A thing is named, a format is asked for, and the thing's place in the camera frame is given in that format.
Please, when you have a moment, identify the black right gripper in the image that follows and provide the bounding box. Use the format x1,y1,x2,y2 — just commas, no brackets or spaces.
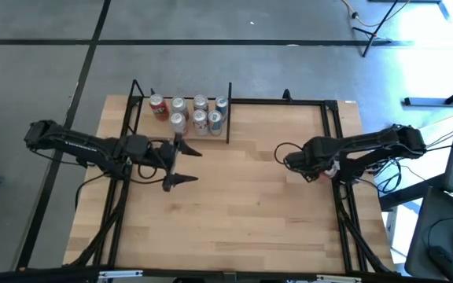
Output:
284,135,341,183

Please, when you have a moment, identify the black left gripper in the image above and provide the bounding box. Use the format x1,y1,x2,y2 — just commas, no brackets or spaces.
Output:
147,133,204,193

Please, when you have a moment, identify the plain silver beverage can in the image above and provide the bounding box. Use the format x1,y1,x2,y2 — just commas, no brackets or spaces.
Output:
169,112,189,137

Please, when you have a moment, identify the silver Diet Coke can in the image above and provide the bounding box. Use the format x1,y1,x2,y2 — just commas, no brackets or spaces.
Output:
191,108,210,137
192,94,211,113

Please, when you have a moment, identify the blue silver Red Bull can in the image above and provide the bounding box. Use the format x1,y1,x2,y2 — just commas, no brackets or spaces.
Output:
207,110,224,137
214,96,230,115

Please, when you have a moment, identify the silver raspberry lime can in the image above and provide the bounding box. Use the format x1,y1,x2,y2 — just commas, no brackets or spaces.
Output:
170,96,191,121

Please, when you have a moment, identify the red orange beverage can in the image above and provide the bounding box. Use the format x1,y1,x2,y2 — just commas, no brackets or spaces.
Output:
149,93,171,122

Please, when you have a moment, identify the light wooden shelf board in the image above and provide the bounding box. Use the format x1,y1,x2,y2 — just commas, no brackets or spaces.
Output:
138,96,230,142

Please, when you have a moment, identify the black floor stand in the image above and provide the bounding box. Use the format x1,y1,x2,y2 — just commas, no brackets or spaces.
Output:
403,77,453,108

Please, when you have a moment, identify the grey desk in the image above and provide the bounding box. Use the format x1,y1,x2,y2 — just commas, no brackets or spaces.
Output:
404,184,453,283

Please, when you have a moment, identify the black tripod stand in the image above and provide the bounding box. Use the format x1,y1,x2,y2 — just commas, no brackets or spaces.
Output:
351,0,413,59

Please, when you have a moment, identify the black computer mouse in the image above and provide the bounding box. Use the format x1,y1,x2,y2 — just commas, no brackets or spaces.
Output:
426,245,453,283

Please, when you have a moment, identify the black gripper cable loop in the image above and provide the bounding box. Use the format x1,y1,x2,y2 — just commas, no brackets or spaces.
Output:
273,141,304,166

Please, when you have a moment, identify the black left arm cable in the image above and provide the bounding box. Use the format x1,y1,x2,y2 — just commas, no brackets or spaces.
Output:
75,155,168,211

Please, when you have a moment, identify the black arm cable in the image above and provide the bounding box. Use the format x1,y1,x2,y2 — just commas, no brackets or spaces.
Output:
362,155,407,196
75,155,168,211

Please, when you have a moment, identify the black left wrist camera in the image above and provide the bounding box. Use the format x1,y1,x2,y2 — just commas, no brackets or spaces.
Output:
123,134,149,159

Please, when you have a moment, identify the black metal shelf frame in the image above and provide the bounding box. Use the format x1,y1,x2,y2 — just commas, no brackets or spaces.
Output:
125,79,234,145

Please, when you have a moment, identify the black metal table frame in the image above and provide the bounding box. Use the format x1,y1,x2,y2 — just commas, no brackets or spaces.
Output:
67,80,399,283

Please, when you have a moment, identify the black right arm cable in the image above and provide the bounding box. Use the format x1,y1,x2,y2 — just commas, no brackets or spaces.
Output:
362,155,407,196

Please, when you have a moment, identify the silver metal bracket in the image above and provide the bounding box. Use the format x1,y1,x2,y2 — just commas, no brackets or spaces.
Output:
315,274,363,283
98,269,144,281

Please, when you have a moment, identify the yellow power cable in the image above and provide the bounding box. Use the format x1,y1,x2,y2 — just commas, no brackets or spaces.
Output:
339,0,411,29

